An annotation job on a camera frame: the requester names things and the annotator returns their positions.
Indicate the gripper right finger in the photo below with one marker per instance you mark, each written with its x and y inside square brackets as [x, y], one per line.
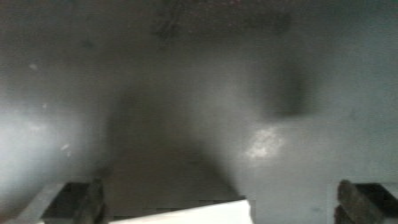
[366, 204]

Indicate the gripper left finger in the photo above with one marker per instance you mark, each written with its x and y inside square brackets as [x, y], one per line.
[79, 207]

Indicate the white front drawer tray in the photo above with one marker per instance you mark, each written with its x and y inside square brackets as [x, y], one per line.
[224, 213]

